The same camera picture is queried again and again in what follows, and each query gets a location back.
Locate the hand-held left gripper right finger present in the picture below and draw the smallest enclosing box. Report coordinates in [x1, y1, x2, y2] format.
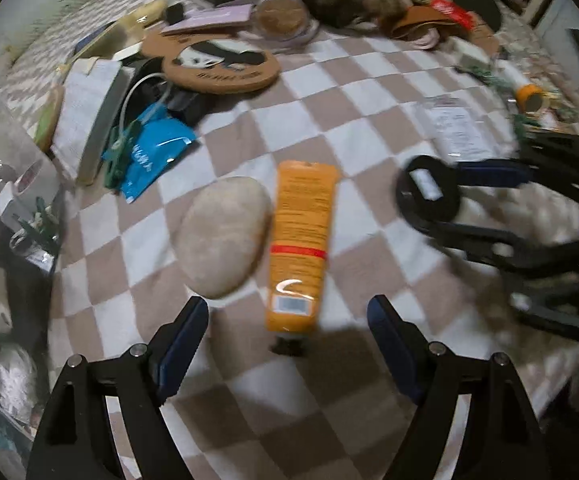
[367, 295, 553, 480]

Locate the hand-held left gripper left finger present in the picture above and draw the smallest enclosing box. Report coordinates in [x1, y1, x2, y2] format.
[26, 296, 210, 480]

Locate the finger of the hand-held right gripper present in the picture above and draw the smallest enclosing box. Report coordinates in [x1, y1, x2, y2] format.
[419, 220, 579, 276]
[454, 132, 579, 191]

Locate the black round case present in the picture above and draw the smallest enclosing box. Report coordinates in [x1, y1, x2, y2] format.
[396, 155, 463, 233]

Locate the orange tube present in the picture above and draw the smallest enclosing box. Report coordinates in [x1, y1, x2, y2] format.
[265, 160, 340, 356]

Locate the clear bag with paper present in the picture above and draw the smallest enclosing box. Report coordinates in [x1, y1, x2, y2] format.
[417, 95, 503, 163]

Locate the white bottle with orange cap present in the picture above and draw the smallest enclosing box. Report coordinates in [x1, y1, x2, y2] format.
[499, 60, 545, 113]

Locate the beige oval stone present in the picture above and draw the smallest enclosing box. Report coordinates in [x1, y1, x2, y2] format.
[175, 176, 274, 298]

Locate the small white box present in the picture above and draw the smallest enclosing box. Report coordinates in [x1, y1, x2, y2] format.
[457, 40, 490, 66]

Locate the black round mat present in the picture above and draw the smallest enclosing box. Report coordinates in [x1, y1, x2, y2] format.
[452, 0, 503, 31]

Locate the red packet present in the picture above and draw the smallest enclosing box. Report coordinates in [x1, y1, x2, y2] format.
[429, 0, 473, 31]

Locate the brown leather piece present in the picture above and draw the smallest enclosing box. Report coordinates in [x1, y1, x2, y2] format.
[389, 5, 450, 41]

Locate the blue packet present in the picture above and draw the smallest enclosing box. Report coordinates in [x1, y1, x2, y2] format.
[119, 115, 198, 204]

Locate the green clip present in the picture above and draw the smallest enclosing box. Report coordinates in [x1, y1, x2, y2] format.
[102, 120, 140, 191]

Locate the white tape roll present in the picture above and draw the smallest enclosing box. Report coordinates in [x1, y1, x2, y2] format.
[12, 160, 52, 196]

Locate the black pouch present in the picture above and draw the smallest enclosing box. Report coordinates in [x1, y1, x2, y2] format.
[134, 57, 210, 126]

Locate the white book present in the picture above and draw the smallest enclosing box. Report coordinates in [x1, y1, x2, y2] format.
[49, 57, 137, 186]

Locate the clear round lidded jar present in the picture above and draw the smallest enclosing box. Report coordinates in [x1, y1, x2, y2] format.
[254, 0, 320, 43]

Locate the panda cork coaster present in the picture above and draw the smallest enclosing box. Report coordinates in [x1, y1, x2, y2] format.
[162, 37, 280, 93]

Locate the light wooden board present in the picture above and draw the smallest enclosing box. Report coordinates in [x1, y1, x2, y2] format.
[72, 0, 170, 61]

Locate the purple booklet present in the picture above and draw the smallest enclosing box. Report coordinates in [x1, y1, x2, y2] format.
[162, 4, 255, 36]

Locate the white cable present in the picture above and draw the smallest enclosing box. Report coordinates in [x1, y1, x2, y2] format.
[116, 74, 175, 131]

